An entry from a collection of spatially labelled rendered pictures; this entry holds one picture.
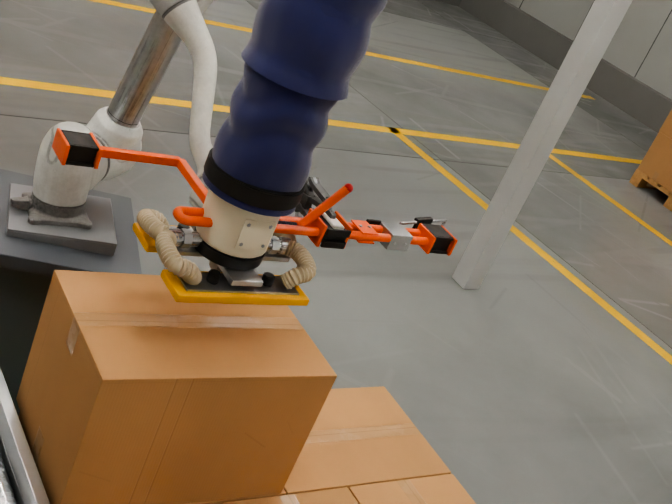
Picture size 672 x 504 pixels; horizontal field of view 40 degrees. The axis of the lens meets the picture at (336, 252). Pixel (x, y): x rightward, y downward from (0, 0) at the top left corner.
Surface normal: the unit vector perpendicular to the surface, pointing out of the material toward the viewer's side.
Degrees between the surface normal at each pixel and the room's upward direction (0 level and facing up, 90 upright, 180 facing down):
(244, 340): 0
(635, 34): 90
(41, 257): 0
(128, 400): 90
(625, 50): 90
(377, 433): 0
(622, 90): 90
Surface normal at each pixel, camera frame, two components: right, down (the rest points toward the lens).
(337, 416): 0.37, -0.83
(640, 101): -0.76, 0.00
